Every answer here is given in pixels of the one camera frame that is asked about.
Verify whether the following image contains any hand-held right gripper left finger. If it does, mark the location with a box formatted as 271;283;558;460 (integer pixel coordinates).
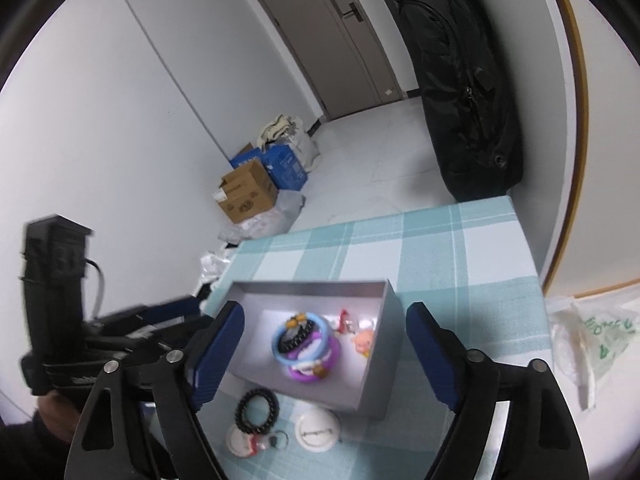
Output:
64;301;246;480

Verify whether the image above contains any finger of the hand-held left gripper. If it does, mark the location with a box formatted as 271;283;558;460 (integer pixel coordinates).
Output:
95;296;212;332
87;324;201;361

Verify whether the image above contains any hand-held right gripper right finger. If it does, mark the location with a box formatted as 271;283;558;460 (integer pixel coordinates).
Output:
406;302;591;480

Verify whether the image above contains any silver cardboard box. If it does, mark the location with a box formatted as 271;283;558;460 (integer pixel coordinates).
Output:
205;278;402;420

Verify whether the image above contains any pink pig charm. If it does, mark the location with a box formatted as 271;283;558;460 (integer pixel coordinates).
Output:
351;330;375;356

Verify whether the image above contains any black bead bracelet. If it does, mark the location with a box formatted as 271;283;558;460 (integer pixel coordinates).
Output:
277;314;319;354

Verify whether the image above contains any white bracelet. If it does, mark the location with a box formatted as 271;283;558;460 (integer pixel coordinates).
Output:
295;345;332;367

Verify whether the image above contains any purple bracelet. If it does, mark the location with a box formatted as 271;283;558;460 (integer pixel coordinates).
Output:
287;335;342;385

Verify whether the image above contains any light blue bracelet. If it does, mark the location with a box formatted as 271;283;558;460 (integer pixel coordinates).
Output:
271;312;331;365

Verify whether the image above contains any person's left hand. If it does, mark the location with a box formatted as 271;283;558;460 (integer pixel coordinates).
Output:
34;391;85;445

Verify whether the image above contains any white parcel bag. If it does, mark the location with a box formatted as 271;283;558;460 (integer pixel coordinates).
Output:
200;247;236;287

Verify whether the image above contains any white round badge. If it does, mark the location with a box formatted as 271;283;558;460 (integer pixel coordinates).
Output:
226;425;261;459

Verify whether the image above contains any teal checked tablecloth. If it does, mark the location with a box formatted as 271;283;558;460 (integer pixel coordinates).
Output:
150;195;551;480

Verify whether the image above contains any white round lid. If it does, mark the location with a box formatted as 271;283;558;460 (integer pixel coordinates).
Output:
293;406;342;453

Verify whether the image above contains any grey parcel bag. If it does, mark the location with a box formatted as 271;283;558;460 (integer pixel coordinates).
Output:
218;190;306;241

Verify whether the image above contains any brown cardboard box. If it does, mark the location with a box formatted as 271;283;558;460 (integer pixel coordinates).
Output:
215;158;279;223

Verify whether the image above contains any white plastic bag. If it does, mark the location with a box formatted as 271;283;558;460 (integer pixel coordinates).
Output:
547;297;640;411

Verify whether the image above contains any blue cardboard box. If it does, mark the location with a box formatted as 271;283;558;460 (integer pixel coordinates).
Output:
230;143;308;192

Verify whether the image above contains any beige cloth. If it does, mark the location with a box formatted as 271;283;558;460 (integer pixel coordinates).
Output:
256;114;303;148

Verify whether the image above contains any white sack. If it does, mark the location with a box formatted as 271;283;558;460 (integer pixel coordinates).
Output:
287;117;321;173

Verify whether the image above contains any black backpack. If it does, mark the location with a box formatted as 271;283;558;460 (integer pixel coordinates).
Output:
395;0;525;202

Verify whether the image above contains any white cabinet with gold trim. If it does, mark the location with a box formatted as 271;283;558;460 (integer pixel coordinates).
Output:
540;0;640;306

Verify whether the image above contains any grey-brown door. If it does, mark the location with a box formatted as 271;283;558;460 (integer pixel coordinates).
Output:
241;0;403;122

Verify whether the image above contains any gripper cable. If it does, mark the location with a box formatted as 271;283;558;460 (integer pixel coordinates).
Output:
82;259;107;313

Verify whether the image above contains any black spiral bracelet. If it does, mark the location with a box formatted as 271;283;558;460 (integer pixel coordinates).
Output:
234;388;279;435

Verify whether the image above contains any red figure keychain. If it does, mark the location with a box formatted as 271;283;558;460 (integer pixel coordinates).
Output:
250;430;291;457

